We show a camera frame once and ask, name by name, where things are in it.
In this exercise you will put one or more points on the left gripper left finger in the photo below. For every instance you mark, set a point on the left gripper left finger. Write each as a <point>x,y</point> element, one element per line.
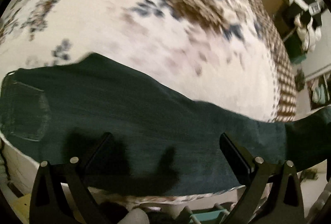
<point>60,193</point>

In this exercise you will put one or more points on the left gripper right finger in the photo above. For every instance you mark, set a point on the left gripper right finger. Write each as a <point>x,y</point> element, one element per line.
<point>272,194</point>

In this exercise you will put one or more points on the dark blue jeans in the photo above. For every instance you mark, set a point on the dark blue jeans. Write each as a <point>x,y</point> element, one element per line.
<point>138,137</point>

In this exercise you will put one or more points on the teal storage rack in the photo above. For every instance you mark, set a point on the teal storage rack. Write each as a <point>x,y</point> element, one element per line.
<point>217,214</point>

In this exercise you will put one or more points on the checkered bed cover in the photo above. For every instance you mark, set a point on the checkered bed cover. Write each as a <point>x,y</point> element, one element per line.
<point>286,107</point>

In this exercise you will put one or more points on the grey slippers on floor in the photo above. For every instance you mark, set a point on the grey slippers on floor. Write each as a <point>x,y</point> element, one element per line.
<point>300,80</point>

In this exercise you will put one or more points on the white wardrobe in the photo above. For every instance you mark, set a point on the white wardrobe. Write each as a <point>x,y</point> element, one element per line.
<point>319,91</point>

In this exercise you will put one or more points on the floral bed sheet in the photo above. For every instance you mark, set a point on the floral bed sheet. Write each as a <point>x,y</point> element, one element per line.
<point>207,50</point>

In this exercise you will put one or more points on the white puffer jacket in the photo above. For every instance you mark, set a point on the white puffer jacket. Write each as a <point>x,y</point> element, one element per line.
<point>307,35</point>

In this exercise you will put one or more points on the brown cardboard box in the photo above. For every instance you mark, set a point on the brown cardboard box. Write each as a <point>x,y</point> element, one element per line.
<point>275,9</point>

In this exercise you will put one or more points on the black white jacket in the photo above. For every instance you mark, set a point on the black white jacket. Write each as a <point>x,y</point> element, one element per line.
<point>305,10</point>

